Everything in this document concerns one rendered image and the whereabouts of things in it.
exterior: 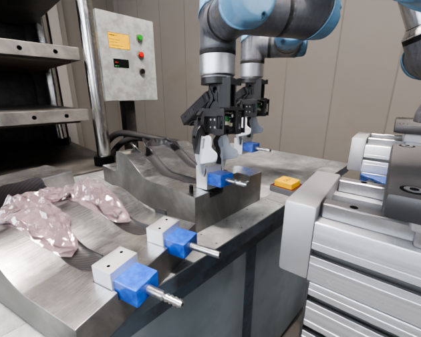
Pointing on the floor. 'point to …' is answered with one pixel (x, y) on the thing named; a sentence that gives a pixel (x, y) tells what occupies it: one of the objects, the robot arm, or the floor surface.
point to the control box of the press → (126, 63)
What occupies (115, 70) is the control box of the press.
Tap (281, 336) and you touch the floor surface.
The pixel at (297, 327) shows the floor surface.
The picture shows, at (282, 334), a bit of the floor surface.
